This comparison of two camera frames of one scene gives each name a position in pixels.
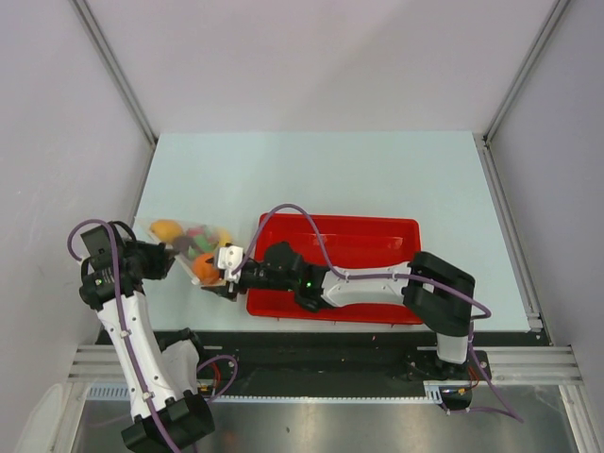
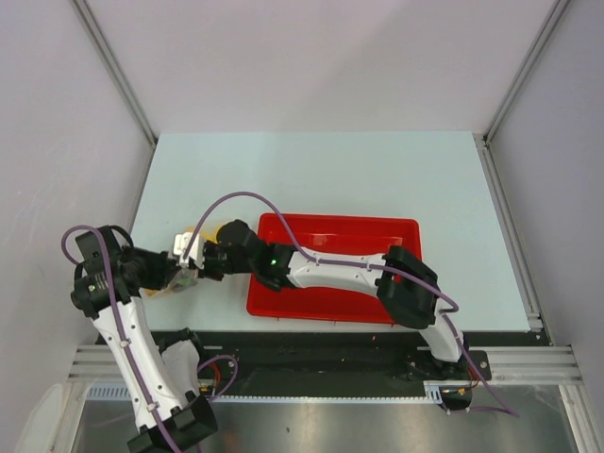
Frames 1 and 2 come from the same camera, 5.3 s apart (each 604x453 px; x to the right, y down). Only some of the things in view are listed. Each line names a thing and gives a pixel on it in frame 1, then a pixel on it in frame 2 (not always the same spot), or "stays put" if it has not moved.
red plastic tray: (356, 242) stays put
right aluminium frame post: (492, 166) stays put
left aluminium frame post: (99, 41) stays put
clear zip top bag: (195, 246) → (183, 277)
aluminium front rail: (508, 364) stays put
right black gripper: (229, 292) → (207, 272)
